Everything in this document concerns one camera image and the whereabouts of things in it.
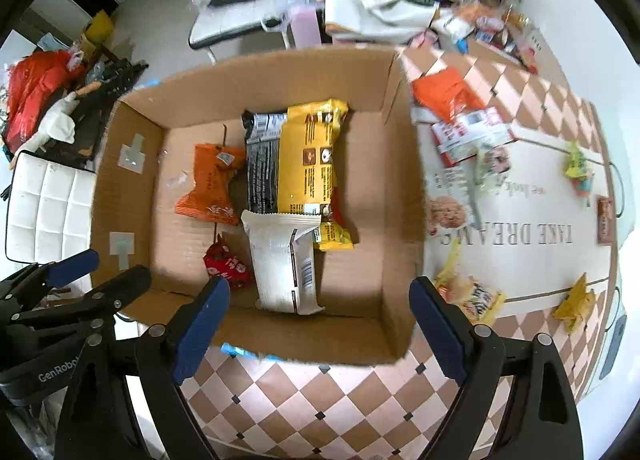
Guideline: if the small red snack packet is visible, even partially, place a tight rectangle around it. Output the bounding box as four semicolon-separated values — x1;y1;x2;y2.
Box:
203;235;254;290

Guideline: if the egg biscuit snack bag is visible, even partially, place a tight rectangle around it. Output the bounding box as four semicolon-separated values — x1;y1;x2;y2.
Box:
435;238;506;325

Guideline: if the orange snack bag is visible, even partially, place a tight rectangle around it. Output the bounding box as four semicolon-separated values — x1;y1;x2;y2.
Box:
175;143;246;226

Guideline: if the small yellow snack bag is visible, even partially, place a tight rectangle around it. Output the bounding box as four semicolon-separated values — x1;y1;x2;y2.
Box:
552;273;596;334
314;221;354;252

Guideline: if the yellow black noodle pack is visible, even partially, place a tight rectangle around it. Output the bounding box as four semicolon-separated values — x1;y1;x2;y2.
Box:
242;99;349;218

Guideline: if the red white snack pack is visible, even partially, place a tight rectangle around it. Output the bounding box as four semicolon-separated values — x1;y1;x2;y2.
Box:
431;106;515;167

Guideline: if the orange chip bag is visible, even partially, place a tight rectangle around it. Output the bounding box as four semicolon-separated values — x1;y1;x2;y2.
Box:
411;68;486;123

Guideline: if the cardboard box of snacks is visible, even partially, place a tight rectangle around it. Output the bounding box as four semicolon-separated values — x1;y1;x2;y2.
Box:
466;23;561;78

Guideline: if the pile of snacks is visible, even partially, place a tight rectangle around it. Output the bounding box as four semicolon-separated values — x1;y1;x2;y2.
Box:
409;0;534;53

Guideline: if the white chair near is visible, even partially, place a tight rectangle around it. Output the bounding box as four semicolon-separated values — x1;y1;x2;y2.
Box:
6;152;96;264

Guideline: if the white goose plush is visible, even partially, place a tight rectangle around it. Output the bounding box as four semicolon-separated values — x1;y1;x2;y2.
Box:
9;82;102;169

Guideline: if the red plastic bag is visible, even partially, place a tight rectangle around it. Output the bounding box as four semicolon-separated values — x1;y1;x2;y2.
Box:
2;50;85;153

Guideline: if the brown red small packet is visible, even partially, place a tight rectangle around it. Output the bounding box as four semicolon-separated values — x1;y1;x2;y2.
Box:
597;195;616;245

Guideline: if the open cardboard box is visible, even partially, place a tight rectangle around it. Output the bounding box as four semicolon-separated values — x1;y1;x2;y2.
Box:
90;46;425;366

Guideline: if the cookie picture snack pack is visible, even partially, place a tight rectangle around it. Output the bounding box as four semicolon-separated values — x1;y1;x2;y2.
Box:
425;167;480;235

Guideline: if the green candy bag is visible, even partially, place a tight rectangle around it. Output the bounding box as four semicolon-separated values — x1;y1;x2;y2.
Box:
564;141;593;198

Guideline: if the yellow bag on floor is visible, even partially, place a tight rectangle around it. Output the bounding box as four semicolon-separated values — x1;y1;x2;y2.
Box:
84;10;114;45

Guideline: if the pink suitcase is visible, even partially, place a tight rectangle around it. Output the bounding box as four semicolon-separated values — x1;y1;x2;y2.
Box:
290;4;322;49

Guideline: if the white cloth bag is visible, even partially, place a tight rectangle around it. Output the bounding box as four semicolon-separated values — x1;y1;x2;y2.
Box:
324;0;439;44

